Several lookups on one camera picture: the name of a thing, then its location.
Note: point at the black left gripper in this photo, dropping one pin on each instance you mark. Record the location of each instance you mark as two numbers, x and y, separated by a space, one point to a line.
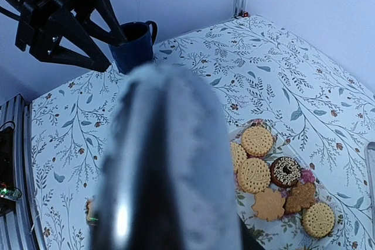
43 23

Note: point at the floral cookie tray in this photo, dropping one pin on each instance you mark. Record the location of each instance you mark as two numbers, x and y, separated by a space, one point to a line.
272 215

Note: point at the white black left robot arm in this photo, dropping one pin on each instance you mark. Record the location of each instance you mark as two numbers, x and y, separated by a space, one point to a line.
70 5

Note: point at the dark blue cup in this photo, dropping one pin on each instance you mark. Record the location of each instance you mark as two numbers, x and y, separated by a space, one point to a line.
138 49

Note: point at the chocolate sprinkled donut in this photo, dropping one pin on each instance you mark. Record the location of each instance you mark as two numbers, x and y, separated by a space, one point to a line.
285 172

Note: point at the dotted tan sandwich cookie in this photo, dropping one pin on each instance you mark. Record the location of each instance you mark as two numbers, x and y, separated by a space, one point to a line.
318 220

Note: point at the silver metal tin lid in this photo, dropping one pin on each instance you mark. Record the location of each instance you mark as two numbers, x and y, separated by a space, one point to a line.
369 155

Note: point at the aluminium front rail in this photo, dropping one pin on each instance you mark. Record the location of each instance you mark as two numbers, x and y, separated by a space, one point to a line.
20 220

